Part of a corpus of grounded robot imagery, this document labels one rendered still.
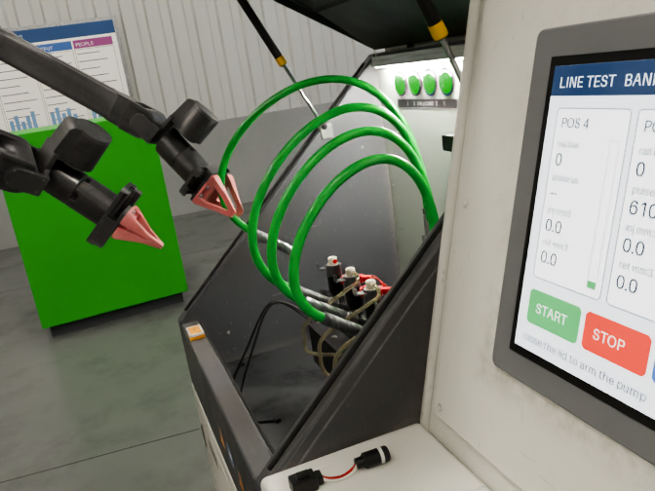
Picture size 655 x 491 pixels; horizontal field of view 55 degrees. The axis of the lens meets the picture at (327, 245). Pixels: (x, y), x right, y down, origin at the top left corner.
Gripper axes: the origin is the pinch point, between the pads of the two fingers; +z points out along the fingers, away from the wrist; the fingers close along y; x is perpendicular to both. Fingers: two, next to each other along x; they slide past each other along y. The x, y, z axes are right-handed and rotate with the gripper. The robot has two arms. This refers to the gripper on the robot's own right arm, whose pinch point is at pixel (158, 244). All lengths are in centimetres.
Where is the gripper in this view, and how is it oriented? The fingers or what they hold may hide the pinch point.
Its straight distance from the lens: 104.3
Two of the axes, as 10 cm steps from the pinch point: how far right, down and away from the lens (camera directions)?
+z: 7.9, 5.7, 2.4
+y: 6.0, -7.8, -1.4
